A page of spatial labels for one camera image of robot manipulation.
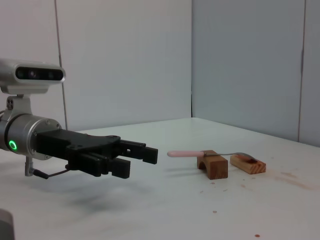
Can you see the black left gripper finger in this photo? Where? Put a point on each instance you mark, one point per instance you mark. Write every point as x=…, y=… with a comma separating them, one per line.
x=105, y=166
x=140, y=152

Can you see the flat light stained wooden block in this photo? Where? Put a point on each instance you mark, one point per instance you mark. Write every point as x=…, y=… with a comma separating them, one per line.
x=247, y=166

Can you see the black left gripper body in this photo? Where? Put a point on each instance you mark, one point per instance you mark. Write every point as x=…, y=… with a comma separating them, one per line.
x=62, y=142

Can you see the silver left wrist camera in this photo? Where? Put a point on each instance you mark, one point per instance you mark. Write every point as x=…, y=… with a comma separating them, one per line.
x=37, y=73

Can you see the arched brown wooden block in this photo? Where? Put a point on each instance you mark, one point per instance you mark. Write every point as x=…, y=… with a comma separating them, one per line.
x=216, y=167

